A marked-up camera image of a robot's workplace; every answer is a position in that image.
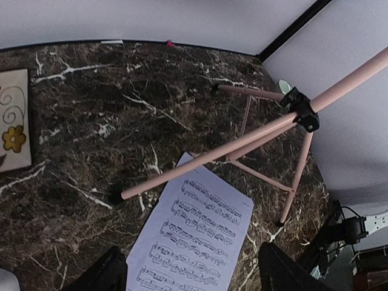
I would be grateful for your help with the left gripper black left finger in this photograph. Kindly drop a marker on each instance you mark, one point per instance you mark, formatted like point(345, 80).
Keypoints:
point(107, 273)

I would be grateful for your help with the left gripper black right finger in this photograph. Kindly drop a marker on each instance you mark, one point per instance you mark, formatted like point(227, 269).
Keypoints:
point(279, 272)

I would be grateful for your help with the floral patterned tile coaster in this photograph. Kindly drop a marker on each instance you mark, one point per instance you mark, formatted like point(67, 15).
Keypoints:
point(15, 138)

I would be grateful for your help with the pale green ceramic bowl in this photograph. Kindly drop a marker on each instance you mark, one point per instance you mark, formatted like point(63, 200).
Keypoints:
point(284, 86)

